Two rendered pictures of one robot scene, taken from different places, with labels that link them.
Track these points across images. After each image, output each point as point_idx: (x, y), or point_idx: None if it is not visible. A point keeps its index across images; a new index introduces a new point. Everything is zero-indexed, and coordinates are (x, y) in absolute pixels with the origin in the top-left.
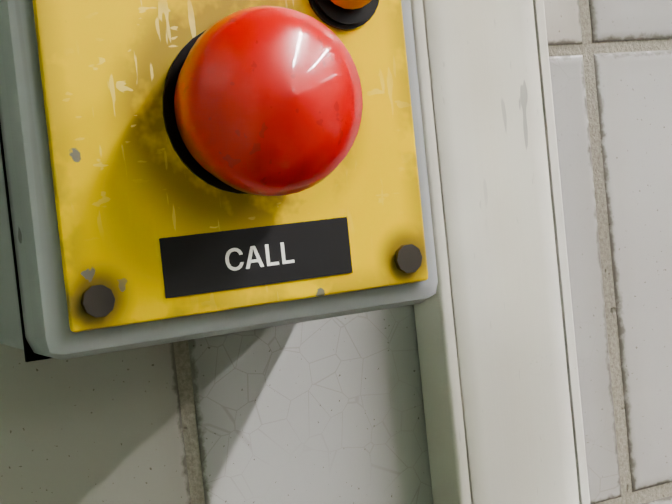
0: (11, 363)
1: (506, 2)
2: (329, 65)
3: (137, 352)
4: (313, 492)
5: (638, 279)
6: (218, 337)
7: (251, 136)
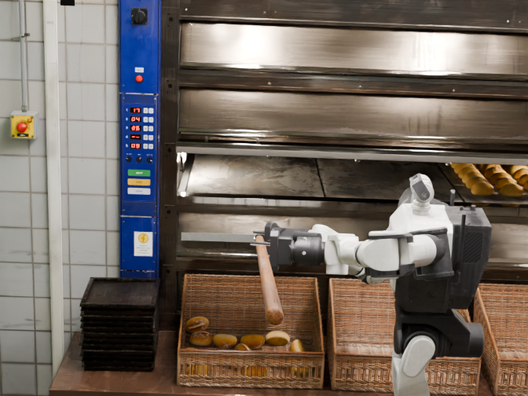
0: None
1: (54, 117)
2: (23, 126)
3: None
4: (38, 149)
5: (70, 139)
6: None
7: (18, 130)
